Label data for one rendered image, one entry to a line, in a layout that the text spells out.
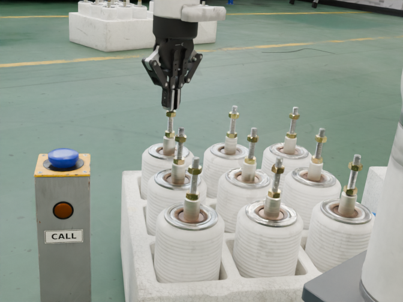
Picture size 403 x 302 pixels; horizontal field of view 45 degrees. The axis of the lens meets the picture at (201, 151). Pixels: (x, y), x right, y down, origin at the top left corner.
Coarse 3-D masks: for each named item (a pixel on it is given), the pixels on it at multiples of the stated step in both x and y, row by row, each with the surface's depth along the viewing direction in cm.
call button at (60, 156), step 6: (54, 150) 66; (60, 150) 66; (66, 150) 66; (72, 150) 67; (48, 156) 65; (54, 156) 64; (60, 156) 64; (66, 156) 65; (72, 156) 65; (78, 156) 66; (54, 162) 64; (60, 162) 64; (66, 162) 64; (72, 162) 65
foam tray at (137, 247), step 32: (128, 192) 89; (128, 224) 80; (128, 256) 80; (224, 256) 72; (128, 288) 80; (160, 288) 64; (192, 288) 65; (224, 288) 66; (256, 288) 66; (288, 288) 67
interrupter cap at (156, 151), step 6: (156, 144) 92; (162, 144) 92; (150, 150) 89; (156, 150) 89; (162, 150) 90; (186, 150) 90; (156, 156) 86; (162, 156) 87; (168, 156) 87; (174, 156) 87; (186, 156) 88
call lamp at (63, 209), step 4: (60, 204) 64; (64, 204) 64; (56, 208) 64; (60, 208) 64; (64, 208) 65; (68, 208) 65; (56, 212) 65; (60, 212) 65; (64, 212) 65; (68, 212) 65; (60, 216) 65; (64, 216) 65
